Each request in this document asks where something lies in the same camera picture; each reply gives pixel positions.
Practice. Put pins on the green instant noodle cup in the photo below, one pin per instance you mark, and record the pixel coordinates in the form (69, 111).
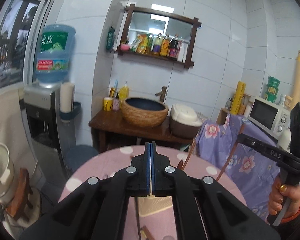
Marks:
(271, 94)
(273, 82)

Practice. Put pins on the brushes in cup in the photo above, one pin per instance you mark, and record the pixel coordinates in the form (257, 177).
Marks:
(113, 90)

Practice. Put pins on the pink small container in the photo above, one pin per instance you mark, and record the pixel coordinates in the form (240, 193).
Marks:
(125, 47)

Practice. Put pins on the white squeeze bottle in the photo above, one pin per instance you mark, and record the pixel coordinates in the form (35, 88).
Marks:
(180, 52)

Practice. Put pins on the pink polka-dot tablecloth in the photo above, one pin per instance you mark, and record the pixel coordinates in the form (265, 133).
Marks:
(110, 160)

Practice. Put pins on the yellow dish soap bottle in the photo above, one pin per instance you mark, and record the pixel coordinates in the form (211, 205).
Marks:
(124, 93)

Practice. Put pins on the cream perforated utensil basket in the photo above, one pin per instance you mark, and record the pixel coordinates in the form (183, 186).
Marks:
(155, 205)

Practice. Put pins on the purple floral cloth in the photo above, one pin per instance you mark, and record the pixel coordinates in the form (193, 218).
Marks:
(252, 180)

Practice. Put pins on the blue cup holder tray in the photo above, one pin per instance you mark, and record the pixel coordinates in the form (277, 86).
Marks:
(72, 111)

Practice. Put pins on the white paper cup tube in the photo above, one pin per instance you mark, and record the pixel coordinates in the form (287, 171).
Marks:
(67, 96)

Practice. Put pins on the orange-label bottle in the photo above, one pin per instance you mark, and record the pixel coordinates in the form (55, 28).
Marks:
(165, 48)

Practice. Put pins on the dark soy sauce bottle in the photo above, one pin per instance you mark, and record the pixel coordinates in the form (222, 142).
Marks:
(174, 50)

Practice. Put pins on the small pink bottle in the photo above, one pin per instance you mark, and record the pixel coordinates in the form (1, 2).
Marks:
(116, 103)

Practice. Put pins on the person's right hand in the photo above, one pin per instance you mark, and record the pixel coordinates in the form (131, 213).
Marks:
(276, 200)

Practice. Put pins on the dark wooden spoon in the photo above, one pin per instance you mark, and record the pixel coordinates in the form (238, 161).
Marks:
(180, 165)

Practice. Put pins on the yellow cup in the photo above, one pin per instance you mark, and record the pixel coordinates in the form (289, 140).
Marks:
(108, 104)

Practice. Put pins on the yellow snack bag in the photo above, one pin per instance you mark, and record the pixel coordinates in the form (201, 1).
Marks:
(142, 43)

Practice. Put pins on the bamboo faucet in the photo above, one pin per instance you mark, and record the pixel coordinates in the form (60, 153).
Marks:
(162, 95)

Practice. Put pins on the green hanging packet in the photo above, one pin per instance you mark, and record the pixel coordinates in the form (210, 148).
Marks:
(111, 40)

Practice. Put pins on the short yellow roll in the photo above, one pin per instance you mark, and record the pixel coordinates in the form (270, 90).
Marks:
(238, 97)

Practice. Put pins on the dark wooden counter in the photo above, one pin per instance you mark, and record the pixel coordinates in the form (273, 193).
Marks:
(107, 123)

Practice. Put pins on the grey water dispenser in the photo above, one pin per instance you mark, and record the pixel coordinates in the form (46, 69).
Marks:
(40, 120)

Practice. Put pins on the beige fabric cover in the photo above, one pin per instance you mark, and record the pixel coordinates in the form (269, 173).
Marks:
(7, 120)

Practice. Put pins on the tall yellow foam roll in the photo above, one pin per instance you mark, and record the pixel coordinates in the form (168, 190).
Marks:
(298, 80)

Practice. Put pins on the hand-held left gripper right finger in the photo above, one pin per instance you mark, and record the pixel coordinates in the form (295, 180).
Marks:
(162, 175)

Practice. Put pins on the dark chopstick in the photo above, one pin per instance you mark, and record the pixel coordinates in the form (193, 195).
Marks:
(138, 217)

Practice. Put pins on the white microwave oven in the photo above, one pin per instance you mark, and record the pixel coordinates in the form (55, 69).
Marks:
(262, 112)

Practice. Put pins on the purple-label bottle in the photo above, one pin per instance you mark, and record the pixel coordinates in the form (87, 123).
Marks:
(157, 46)

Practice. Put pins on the blue round stool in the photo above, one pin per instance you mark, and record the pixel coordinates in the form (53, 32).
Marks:
(81, 156)

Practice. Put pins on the white brown rice cooker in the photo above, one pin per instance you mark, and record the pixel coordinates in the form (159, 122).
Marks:
(185, 120)

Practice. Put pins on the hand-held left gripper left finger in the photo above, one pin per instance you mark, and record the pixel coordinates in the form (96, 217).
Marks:
(140, 172)

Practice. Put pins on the beige padded seat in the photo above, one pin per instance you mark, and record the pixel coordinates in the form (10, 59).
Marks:
(13, 220)

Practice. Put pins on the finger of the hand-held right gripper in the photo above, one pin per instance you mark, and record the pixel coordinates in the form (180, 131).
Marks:
(252, 143)

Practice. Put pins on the wicker basin sink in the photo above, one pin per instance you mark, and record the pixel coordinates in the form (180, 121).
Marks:
(145, 116)

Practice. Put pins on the wooden crate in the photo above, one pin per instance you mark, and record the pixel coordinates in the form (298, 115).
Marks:
(223, 116)

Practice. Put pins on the wooden framed mirror shelf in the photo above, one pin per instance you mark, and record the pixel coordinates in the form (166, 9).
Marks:
(155, 56)

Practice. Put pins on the yellow-lidded jar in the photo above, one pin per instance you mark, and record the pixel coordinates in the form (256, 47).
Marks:
(288, 102)

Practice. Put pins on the sliding window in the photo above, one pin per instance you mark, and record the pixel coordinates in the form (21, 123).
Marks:
(15, 42)

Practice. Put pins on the blue water jug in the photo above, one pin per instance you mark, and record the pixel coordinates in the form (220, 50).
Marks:
(53, 55)

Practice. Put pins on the small dark wooden stool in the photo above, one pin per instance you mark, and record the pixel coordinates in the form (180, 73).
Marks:
(23, 195)

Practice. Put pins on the green bottle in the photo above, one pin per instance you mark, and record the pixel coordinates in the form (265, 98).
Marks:
(151, 45)

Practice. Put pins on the reddish wooden chopstick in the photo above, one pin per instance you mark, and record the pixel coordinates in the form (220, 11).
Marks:
(188, 155)
(228, 155)

